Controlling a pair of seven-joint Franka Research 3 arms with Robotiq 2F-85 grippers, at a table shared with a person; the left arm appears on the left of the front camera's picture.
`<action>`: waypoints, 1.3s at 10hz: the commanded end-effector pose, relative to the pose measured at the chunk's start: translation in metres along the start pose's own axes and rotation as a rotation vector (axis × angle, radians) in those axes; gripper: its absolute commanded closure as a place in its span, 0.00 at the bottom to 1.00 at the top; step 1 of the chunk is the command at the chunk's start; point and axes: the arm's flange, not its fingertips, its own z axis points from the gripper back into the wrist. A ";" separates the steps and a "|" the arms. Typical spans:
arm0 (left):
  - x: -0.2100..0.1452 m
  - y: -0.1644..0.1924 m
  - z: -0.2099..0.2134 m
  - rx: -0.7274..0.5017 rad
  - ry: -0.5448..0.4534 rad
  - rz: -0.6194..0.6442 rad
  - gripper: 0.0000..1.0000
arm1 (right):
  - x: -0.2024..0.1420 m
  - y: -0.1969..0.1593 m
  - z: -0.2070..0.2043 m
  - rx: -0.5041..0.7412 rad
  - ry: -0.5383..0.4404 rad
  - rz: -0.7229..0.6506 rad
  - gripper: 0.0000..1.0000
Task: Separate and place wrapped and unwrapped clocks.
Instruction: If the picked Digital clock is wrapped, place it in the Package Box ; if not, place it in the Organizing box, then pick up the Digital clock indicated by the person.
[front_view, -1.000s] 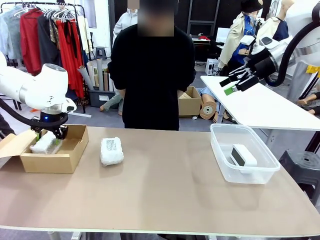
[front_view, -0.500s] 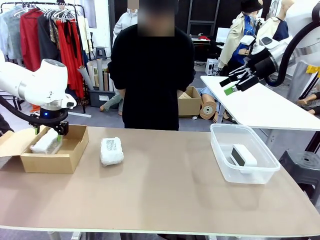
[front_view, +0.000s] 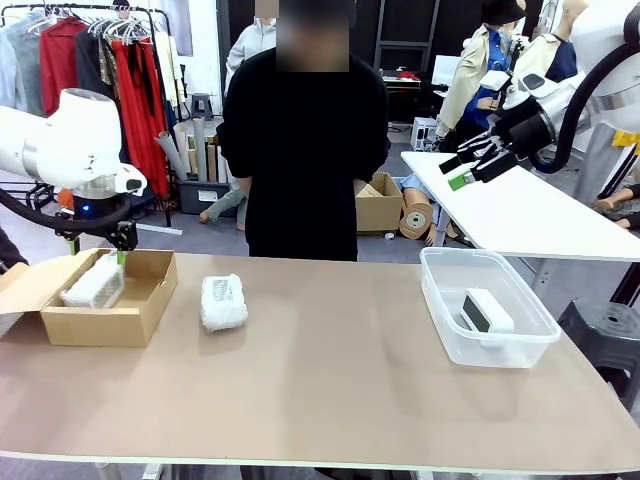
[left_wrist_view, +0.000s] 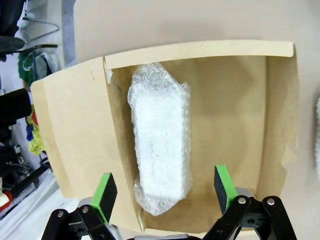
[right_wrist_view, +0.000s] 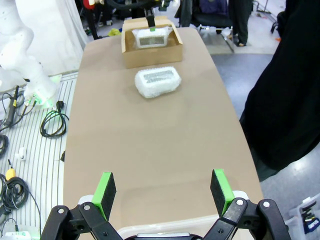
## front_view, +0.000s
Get mannequin in blue top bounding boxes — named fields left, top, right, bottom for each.
left=524, top=0, right=592, bottom=85

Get black corrugated cable hose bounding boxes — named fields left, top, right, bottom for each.
left=529, top=42, right=640, bottom=175
left=0, top=188, right=132, bottom=237

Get white paper roll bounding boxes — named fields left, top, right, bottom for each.
left=172, top=122, right=200, bottom=180

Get red hanging sweater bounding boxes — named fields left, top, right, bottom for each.
left=39, top=17, right=87, bottom=120

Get long red dress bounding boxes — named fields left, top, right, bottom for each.
left=110, top=37, right=170, bottom=200

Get black plastic stool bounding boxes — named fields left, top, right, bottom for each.
left=555, top=298, right=640, bottom=399

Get brown paper roll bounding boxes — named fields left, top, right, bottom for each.
left=206, top=142, right=222, bottom=184

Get brown cardboard box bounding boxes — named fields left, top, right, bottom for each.
left=0, top=248, right=179, bottom=348

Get person in grey hoodie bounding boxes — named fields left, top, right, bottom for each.
left=224, top=9, right=279, bottom=96

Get black hanging garment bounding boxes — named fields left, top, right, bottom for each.
left=74, top=29, right=119, bottom=101

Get grey storage bin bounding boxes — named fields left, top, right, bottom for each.
left=177, top=177, right=239, bottom=217

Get loosely bubble-wrapped white clock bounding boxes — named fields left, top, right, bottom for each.
left=59, top=252, right=126, bottom=310

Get light blue hanging garment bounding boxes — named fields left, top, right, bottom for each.
left=0, top=12, right=47, bottom=120

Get white monitor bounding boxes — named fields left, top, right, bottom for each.
left=430, top=54, right=466, bottom=89

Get person right forearm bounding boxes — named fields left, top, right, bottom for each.
left=235, top=174, right=253, bottom=232

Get white desktop computer case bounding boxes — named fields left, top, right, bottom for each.
left=410, top=116, right=442, bottom=152

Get unwrapped white digital clock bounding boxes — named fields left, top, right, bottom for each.
left=458, top=287, right=516, bottom=335

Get grey paper roll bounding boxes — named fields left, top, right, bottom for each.
left=154, top=130, right=190, bottom=182

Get clear plastic container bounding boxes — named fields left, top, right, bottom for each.
left=418, top=246, right=562, bottom=370

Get mannequin in beige coat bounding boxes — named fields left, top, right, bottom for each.
left=434, top=0, right=531, bottom=146

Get white table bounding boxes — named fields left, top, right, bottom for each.
left=399, top=149, right=640, bottom=262

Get bystander dark sleeve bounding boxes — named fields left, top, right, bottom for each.
left=0, top=227, right=30, bottom=275

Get person in black sweater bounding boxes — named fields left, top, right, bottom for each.
left=215, top=0, right=392, bottom=263

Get seated mannequin legs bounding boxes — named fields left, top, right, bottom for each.
left=593, top=167, right=640, bottom=232

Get mannequin leg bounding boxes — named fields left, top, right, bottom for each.
left=198, top=187, right=246, bottom=225

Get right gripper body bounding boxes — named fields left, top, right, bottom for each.
left=492, top=112, right=557, bottom=162

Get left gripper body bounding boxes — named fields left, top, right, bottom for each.
left=71, top=193, right=129, bottom=227

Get open cardboard floor box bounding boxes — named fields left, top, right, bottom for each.
left=355, top=171, right=405, bottom=236

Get cream hanging garment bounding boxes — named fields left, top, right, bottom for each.
left=152, top=30, right=182, bottom=109

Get black clothes rack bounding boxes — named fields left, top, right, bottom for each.
left=0, top=4, right=175, bottom=229

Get tightly bubble-wrapped white clock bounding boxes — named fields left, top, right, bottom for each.
left=199, top=274, right=250, bottom=334

